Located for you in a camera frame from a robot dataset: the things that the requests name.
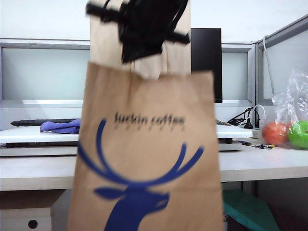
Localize light wooden upright board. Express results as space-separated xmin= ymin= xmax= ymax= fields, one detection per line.
xmin=89 ymin=0 xmax=192 ymax=79

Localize white curved charger cable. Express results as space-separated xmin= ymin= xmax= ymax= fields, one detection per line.
xmin=250 ymin=104 xmax=266 ymax=128

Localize blue folded cloth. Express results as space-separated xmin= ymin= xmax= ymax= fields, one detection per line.
xmin=39 ymin=118 xmax=82 ymax=135

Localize white cable on partition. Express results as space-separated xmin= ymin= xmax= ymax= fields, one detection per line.
xmin=262 ymin=35 xmax=275 ymax=97

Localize orange ball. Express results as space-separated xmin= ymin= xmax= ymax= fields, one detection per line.
xmin=262 ymin=121 xmax=291 ymax=145

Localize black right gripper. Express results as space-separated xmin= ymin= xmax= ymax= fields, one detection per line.
xmin=86 ymin=0 xmax=191 ymax=64

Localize green fabric object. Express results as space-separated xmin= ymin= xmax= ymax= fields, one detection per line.
xmin=222 ymin=190 xmax=281 ymax=231

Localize white box with round hole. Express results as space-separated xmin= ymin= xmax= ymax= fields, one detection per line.
xmin=0 ymin=207 xmax=52 ymax=231

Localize clear plastic bag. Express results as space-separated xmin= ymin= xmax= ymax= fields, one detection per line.
xmin=260 ymin=68 xmax=308 ymax=150

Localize black keyboard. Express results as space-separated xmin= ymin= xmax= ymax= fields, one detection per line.
xmin=10 ymin=118 xmax=78 ymax=127

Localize screwdriver with yellow black handle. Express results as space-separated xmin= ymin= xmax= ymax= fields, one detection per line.
xmin=240 ymin=141 xmax=275 ymax=150

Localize brown luckin coffee paper bag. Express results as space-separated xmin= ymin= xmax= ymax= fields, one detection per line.
xmin=68 ymin=61 xmax=225 ymax=231

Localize black tangled cables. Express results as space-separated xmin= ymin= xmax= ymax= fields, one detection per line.
xmin=227 ymin=107 xmax=254 ymax=129

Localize black computer monitor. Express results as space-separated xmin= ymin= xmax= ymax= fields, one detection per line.
xmin=190 ymin=28 xmax=223 ymax=104

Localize green ball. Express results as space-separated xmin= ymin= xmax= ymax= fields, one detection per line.
xmin=287 ymin=120 xmax=308 ymax=148

